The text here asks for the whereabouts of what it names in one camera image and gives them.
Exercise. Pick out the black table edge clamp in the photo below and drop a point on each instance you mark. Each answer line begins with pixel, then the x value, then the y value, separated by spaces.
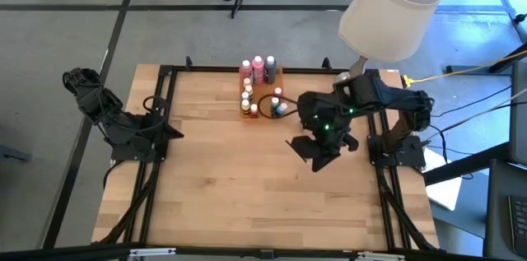
pixel 188 62
pixel 326 63

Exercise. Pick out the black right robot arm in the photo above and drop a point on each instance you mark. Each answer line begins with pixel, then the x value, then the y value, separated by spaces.
pixel 383 100

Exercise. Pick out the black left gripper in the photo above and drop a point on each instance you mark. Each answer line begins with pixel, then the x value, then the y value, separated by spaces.
pixel 154 127

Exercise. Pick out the black floor rail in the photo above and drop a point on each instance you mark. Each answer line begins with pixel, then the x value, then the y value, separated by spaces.
pixel 473 69

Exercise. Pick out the black table-level camera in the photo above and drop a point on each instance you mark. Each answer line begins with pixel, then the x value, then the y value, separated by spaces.
pixel 266 254

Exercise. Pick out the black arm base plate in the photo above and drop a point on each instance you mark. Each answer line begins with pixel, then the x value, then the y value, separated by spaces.
pixel 413 158
pixel 123 155

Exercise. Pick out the blue small paint bottle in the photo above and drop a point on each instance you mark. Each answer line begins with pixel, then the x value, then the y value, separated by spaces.
pixel 281 108
pixel 245 96

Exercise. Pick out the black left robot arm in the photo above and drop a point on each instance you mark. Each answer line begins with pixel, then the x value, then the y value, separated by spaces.
pixel 103 108

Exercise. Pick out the grey floor object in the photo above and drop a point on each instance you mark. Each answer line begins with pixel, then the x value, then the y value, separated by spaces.
pixel 8 155

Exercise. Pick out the silver frame bracket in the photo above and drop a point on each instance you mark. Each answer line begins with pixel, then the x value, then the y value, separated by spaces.
pixel 152 252
pixel 381 256

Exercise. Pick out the black aluminium table frame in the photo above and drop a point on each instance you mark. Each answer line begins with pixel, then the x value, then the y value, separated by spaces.
pixel 296 70

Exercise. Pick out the red small paint bottle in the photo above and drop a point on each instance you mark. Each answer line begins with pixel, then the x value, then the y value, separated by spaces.
pixel 253 110

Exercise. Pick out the magenta small paint bottle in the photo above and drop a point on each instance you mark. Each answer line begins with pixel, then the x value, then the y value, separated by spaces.
pixel 278 92

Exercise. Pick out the pink large paint bottle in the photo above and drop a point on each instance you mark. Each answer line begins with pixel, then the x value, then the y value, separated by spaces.
pixel 258 71

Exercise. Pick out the white flat box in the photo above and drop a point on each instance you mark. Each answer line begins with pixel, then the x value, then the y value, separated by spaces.
pixel 444 191

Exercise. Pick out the black side desk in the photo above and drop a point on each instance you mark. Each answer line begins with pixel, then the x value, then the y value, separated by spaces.
pixel 498 211

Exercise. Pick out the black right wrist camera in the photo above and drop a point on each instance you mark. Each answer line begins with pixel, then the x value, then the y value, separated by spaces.
pixel 351 141

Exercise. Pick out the coral large paint bottle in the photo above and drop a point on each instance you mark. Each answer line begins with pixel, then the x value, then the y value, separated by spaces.
pixel 246 69

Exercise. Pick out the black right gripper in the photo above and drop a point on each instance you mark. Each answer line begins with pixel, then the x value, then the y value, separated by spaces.
pixel 329 135

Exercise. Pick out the dark grey side panel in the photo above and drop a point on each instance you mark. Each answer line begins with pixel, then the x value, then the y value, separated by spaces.
pixel 519 129

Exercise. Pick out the dark grey large paint bottle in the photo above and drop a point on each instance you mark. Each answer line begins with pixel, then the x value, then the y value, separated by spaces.
pixel 270 69

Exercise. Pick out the pale yellow small paint bottle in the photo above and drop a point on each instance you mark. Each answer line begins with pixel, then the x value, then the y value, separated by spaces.
pixel 245 106

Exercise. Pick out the orange translucent plastic bin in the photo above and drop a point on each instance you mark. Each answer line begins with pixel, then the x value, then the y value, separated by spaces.
pixel 263 104

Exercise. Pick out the green small paint bottle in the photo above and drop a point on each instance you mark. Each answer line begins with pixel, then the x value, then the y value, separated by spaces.
pixel 274 103

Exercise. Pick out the black keyboard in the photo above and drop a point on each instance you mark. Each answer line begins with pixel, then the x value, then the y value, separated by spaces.
pixel 519 224

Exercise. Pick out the silver table lamp white shade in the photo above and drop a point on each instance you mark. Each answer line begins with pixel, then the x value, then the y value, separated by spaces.
pixel 387 18

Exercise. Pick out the black diagonal beam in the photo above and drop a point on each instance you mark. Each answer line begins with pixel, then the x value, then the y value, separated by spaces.
pixel 465 164

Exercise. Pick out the orange-yellow small paint bottle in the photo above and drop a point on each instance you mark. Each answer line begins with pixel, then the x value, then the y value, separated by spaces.
pixel 247 82

